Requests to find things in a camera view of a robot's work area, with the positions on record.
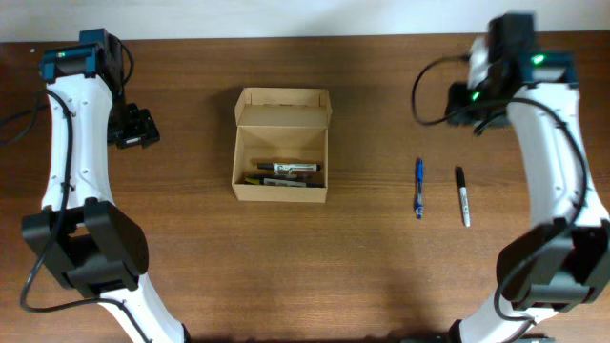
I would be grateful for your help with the black capped whiteboard marker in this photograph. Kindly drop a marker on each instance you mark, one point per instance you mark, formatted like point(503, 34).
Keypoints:
point(280, 168)

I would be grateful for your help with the brown cardboard box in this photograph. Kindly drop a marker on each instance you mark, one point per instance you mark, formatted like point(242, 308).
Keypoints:
point(279, 125)

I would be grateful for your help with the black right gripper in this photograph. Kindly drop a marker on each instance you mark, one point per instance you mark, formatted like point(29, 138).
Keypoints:
point(459, 110)

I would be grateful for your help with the yellow highlighter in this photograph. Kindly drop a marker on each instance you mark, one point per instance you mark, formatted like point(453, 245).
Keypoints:
point(254, 181)

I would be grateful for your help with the blue ballpoint pen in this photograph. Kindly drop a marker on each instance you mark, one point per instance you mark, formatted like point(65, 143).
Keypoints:
point(418, 207)

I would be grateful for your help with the black ballpoint pen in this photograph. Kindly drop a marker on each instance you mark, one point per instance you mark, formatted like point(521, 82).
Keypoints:
point(295, 177)

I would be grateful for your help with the blue capped whiteboard marker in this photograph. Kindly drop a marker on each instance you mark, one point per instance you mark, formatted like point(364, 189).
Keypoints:
point(288, 183)

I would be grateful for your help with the black permanent marker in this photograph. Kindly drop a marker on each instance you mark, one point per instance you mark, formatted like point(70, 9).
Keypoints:
point(463, 197)

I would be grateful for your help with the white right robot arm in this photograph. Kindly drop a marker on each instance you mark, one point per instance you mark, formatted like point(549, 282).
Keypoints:
point(563, 260)

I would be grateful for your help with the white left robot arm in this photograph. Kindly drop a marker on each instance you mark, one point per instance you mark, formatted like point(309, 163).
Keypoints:
point(88, 251)

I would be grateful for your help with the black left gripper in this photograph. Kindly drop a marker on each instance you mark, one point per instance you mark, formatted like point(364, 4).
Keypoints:
point(138, 131)

